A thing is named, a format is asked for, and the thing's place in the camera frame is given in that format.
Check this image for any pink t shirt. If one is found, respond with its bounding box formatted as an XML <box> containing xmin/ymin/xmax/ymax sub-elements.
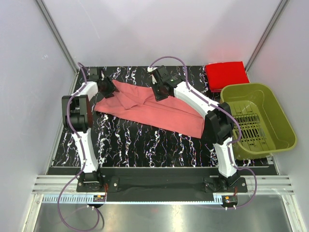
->
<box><xmin>94</xmin><ymin>80</ymin><xmax>204</xmax><ymax>139</ymax></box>

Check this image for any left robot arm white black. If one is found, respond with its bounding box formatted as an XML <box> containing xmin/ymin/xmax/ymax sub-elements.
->
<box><xmin>61</xmin><ymin>63</ymin><xmax>118</xmax><ymax>192</ymax></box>

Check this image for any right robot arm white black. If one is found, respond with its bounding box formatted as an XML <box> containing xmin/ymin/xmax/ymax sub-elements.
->
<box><xmin>147</xmin><ymin>65</ymin><xmax>240</xmax><ymax>192</ymax></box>

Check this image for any black marble pattern mat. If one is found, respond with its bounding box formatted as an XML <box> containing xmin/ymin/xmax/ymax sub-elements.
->
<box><xmin>52</xmin><ymin>65</ymin><xmax>273</xmax><ymax>168</ymax></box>

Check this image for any folded red t shirt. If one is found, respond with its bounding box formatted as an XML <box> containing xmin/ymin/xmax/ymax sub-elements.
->
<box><xmin>205</xmin><ymin>61</ymin><xmax>250</xmax><ymax>92</ymax></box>

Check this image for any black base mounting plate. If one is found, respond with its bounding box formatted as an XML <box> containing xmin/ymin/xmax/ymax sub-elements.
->
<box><xmin>77</xmin><ymin>167</ymin><xmax>247</xmax><ymax>193</ymax></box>

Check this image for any olive green plastic basket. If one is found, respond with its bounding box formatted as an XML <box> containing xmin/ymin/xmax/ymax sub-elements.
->
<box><xmin>220</xmin><ymin>83</ymin><xmax>297</xmax><ymax>160</ymax></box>

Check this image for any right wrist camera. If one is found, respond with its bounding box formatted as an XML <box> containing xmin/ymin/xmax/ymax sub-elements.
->
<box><xmin>147</xmin><ymin>65</ymin><xmax>171</xmax><ymax>85</ymax></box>

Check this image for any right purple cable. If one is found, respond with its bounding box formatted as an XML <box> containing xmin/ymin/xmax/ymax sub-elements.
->
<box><xmin>149</xmin><ymin>56</ymin><xmax>258</xmax><ymax>210</ymax></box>

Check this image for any left aluminium frame post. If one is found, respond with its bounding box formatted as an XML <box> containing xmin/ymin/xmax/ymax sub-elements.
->
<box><xmin>34</xmin><ymin>0</ymin><xmax>78</xmax><ymax>73</ymax></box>

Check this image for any aluminium frame post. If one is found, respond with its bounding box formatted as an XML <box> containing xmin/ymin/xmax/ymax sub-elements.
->
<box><xmin>34</xmin><ymin>0</ymin><xmax>78</xmax><ymax>73</ymax></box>
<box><xmin>245</xmin><ymin>0</ymin><xmax>290</xmax><ymax>72</ymax></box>

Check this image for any aluminium rail profile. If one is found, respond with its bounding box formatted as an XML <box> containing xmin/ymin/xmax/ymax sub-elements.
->
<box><xmin>32</xmin><ymin>175</ymin><xmax>294</xmax><ymax>195</ymax></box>

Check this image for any white slotted cable duct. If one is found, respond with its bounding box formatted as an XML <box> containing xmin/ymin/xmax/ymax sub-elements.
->
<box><xmin>42</xmin><ymin>194</ymin><xmax>223</xmax><ymax>205</ymax></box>

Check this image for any right aluminium frame post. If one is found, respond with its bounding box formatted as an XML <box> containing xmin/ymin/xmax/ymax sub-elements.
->
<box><xmin>245</xmin><ymin>0</ymin><xmax>290</xmax><ymax>72</ymax></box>

